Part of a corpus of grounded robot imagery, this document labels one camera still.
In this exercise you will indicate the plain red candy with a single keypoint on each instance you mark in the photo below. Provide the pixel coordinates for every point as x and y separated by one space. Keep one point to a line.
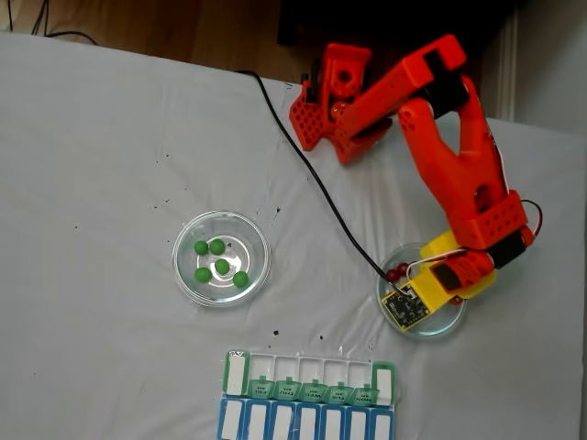
393 275

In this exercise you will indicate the weekly pill organizer box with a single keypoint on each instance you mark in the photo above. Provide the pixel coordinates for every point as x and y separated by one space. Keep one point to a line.
302 417

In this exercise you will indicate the glass bowl with red candies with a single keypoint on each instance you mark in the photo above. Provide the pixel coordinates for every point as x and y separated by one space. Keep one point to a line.
435 327

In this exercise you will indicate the red candy with m print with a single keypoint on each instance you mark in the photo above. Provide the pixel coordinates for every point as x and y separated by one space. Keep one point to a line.
402 267

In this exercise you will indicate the green candy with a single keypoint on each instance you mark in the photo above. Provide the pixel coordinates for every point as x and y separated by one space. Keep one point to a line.
240 278
222 266
202 275
201 247
217 246

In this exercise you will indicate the glass bowl with green candies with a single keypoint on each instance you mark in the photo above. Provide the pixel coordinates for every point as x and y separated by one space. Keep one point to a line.
222 293

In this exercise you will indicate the white door trim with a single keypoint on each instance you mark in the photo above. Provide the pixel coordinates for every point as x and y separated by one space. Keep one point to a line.
508 69

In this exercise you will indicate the dark wooden furniture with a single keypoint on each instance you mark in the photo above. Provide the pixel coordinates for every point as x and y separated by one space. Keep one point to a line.
321 18

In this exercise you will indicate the white table cover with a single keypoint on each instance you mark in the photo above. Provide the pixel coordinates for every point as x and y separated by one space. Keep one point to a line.
91 137

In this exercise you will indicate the black camera circuit board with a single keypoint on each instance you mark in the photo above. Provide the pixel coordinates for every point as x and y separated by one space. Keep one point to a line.
406 309

